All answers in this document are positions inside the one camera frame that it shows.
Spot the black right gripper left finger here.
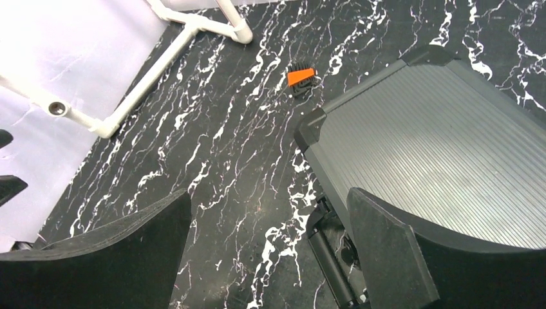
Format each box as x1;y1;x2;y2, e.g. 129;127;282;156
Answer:
1;190;192;308

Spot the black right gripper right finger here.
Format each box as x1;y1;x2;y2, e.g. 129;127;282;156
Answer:
346;187;545;308

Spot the black foam-lined poker case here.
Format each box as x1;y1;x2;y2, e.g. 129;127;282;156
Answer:
293;44;546;309

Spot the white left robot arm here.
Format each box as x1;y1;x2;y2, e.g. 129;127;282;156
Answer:
1;129;28;207

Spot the small orange black clip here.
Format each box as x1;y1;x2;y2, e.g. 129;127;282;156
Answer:
287;62;318;98

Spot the white PVC pipe frame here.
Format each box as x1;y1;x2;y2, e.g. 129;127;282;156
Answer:
1;1;253;139

